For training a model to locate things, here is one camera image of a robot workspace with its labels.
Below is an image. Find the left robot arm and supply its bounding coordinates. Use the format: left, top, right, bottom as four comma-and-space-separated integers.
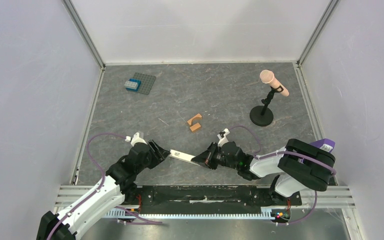
36, 140, 170, 240

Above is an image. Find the arched wooden block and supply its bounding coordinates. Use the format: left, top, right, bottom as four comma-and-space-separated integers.
187, 113, 202, 127

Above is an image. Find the blue grey lego brick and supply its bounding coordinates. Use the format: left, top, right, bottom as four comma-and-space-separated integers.
124, 78, 142, 92

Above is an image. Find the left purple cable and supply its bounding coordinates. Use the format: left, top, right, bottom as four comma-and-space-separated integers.
46, 132, 164, 240

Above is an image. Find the grey lego baseplate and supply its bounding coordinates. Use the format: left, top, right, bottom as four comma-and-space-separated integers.
133, 72, 157, 95

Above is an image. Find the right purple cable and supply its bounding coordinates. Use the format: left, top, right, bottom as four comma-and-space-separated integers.
228, 125, 338, 226

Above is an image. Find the purple cable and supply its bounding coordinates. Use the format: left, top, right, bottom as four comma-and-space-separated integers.
46, 132, 164, 240
228, 125, 338, 226

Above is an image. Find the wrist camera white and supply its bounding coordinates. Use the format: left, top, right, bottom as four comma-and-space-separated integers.
217, 128, 230, 147
130, 131, 148, 147

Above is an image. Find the white cable duct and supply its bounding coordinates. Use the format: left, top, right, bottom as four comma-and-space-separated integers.
103, 208, 276, 220

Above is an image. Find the white remote battery cover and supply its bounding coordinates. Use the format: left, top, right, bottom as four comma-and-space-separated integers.
169, 149, 195, 164

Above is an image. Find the rectangular wooden block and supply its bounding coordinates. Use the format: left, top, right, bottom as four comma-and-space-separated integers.
189, 123, 202, 133

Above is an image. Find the purple plastic object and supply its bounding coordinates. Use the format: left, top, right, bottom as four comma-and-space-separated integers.
310, 138, 336, 153

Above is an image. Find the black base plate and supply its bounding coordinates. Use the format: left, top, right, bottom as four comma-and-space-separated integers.
123, 185, 302, 215

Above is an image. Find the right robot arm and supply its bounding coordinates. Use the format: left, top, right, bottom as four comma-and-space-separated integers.
190, 138, 337, 204

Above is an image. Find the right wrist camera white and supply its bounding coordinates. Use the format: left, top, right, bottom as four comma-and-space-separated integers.
217, 128, 230, 147

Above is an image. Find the black microphone stand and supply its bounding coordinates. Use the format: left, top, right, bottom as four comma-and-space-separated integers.
249, 86, 284, 127

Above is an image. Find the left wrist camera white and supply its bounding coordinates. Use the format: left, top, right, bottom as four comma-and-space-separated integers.
130, 131, 148, 147

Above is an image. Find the pink microphone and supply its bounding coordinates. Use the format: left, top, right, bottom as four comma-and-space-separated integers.
259, 69, 290, 97

